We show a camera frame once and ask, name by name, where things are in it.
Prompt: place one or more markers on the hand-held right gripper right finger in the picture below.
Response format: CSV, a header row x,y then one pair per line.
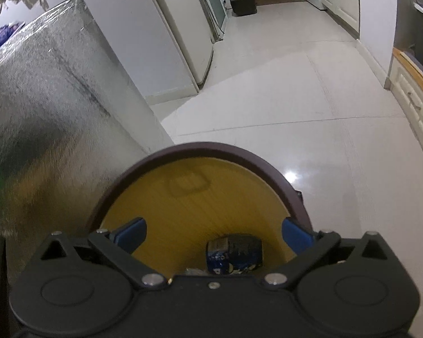
x,y
296,236

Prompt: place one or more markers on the white refrigerator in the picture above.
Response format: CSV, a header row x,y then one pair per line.
x,y
183,35

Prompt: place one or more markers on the foil-covered table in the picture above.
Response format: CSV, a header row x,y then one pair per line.
x,y
56,112

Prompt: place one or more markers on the flat grey board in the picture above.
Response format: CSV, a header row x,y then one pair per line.
x,y
421,70

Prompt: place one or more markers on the black floor bin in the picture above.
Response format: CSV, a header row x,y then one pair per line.
x,y
243,4

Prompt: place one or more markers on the blue plastic wrapper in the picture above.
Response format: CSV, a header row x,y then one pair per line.
x,y
1,37

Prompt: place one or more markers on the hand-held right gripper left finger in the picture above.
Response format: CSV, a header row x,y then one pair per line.
x,y
130,235

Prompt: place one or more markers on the low cabinet with wooden top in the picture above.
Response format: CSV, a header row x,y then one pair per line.
x,y
414,95

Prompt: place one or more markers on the white lower kitchen cabinets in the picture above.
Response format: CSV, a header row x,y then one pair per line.
x,y
342,0

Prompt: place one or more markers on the crushed blue drink can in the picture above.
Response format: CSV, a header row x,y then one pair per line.
x,y
234,253

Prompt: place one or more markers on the yellow waste bin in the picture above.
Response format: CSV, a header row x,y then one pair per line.
x,y
197,211

